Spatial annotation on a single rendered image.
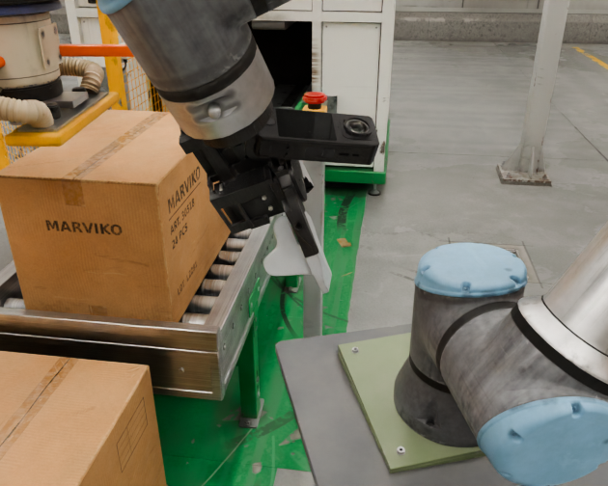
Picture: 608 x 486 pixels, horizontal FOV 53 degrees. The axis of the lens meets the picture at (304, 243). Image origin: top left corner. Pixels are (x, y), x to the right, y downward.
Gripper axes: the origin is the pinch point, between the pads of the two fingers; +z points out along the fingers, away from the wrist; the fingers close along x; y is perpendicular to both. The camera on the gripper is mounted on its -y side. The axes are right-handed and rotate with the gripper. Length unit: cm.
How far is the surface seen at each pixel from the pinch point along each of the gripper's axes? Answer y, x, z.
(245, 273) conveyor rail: 38, -63, 75
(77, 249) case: 67, -58, 41
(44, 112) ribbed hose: 44, -48, -1
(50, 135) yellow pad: 44, -45, 2
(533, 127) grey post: -104, -244, 239
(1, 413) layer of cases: 83, -21, 44
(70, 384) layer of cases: 73, -28, 52
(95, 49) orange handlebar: 37, -67, 1
